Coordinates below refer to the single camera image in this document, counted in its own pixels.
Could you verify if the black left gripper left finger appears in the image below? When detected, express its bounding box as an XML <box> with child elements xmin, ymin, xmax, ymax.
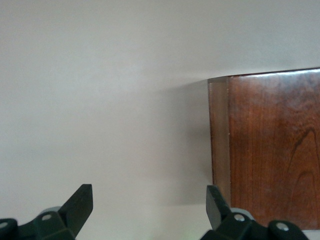
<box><xmin>0</xmin><ymin>183</ymin><xmax>94</xmax><ymax>240</ymax></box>

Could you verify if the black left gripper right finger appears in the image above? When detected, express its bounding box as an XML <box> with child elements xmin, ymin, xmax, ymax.
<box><xmin>199</xmin><ymin>184</ymin><xmax>309</xmax><ymax>240</ymax></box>

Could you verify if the dark wooden cabinet box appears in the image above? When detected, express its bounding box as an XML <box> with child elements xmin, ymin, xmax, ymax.
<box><xmin>207</xmin><ymin>66</ymin><xmax>320</xmax><ymax>231</ymax></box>

